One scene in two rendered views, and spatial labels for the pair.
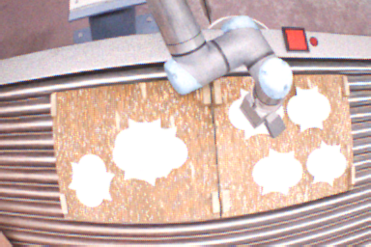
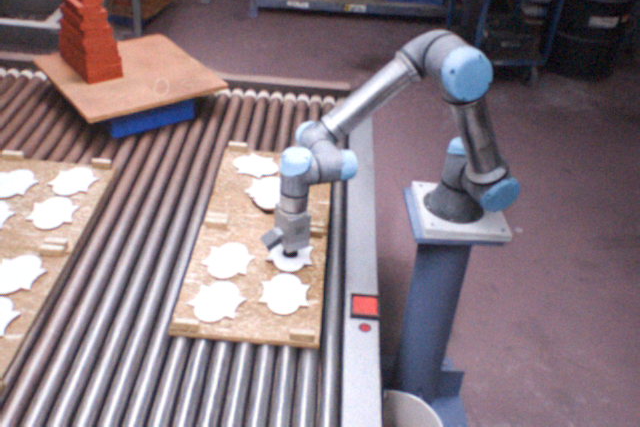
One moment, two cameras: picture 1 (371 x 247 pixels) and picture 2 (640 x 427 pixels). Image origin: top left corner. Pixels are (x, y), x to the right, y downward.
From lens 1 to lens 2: 181 cm
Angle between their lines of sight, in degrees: 60
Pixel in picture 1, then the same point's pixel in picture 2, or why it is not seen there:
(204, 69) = (308, 133)
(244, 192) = (220, 239)
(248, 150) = (258, 246)
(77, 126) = not seen: hidden behind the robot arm
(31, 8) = (488, 317)
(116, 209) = (229, 175)
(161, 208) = (223, 196)
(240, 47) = (324, 148)
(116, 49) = (362, 199)
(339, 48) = (356, 357)
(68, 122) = not seen: hidden behind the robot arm
